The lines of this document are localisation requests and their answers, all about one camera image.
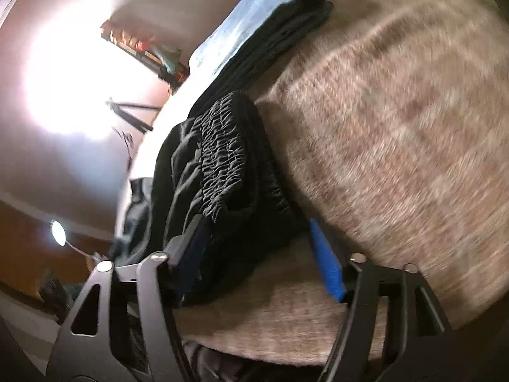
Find dark green-black pants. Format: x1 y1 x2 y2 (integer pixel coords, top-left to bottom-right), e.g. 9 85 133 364
108 91 306 306

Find white clip-on desk lamp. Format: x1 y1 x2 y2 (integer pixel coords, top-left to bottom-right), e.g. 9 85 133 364
49 220 102 264

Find black mini tripod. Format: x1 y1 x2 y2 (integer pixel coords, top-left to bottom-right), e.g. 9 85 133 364
106 100 160 134

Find cluttered shelf items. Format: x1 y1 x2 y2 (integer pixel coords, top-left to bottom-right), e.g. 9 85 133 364
100 20 190 95

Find light blue folded cloth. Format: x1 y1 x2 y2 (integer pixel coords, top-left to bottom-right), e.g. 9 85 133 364
187 0 315 79

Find black cable on bed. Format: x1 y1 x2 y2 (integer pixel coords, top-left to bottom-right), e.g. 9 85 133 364
113 127 136 172

